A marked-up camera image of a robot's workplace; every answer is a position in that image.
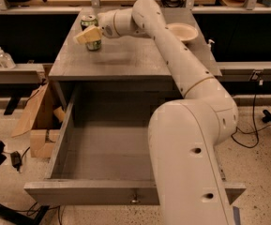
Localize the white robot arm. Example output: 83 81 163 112
74 0 238 225

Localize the grey open top drawer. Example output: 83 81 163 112
23 89 247 206

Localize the green soda can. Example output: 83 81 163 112
80 15 101 51

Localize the white paper bowl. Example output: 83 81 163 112
167 22 199 43

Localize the grey wooden cabinet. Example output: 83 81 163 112
48 7 222 111

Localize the small white pump bottle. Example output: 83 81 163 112
207 39 215 52

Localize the brown cardboard box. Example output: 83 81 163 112
10 64 66 159

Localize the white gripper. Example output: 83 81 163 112
73 10 115 44

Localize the clear sanitizer bottle right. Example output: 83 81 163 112
0 47 16 69

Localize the black power adapter left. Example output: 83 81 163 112
10 151 22 172

